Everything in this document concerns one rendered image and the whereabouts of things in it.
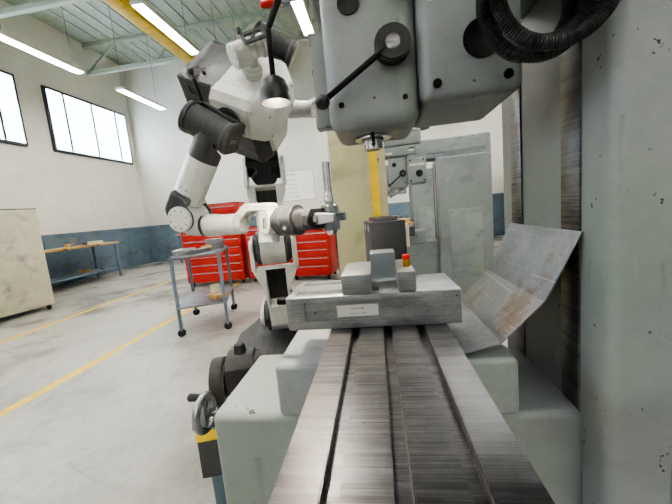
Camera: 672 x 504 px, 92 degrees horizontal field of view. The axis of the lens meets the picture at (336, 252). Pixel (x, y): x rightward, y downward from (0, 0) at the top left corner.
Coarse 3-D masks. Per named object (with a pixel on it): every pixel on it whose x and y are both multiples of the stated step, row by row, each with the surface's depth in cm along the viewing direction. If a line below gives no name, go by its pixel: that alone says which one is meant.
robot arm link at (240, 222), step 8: (240, 208) 97; (248, 208) 96; (256, 208) 96; (264, 208) 95; (272, 208) 96; (240, 216) 97; (248, 216) 101; (232, 224) 97; (240, 224) 98; (248, 224) 103; (240, 232) 99
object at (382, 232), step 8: (384, 216) 121; (392, 216) 113; (368, 224) 114; (376, 224) 109; (384, 224) 109; (392, 224) 109; (400, 224) 109; (368, 232) 116; (376, 232) 109; (384, 232) 109; (392, 232) 109; (400, 232) 109; (368, 240) 119; (376, 240) 110; (384, 240) 110; (392, 240) 110; (400, 240) 110; (368, 248) 121; (376, 248) 110; (384, 248) 110; (400, 248) 110; (368, 256) 124; (400, 256) 110
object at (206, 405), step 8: (208, 392) 93; (192, 400) 91; (200, 400) 90; (208, 400) 94; (216, 400) 97; (200, 408) 89; (208, 408) 92; (216, 408) 92; (192, 416) 87; (200, 416) 90; (208, 416) 92; (192, 424) 87; (200, 424) 88; (208, 424) 93; (200, 432) 88
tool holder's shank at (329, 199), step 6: (324, 162) 83; (324, 168) 84; (330, 168) 84; (324, 174) 84; (330, 174) 84; (324, 180) 84; (330, 180) 84; (324, 186) 85; (330, 186) 84; (324, 192) 85; (330, 192) 84; (324, 198) 85; (330, 198) 84; (330, 204) 85
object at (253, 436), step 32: (512, 352) 90; (256, 384) 86; (544, 384) 74; (224, 416) 74; (256, 416) 73; (288, 416) 72; (512, 416) 66; (544, 416) 65; (576, 416) 64; (224, 448) 75; (256, 448) 74; (544, 448) 66; (576, 448) 65; (224, 480) 76; (256, 480) 75; (544, 480) 67; (576, 480) 66
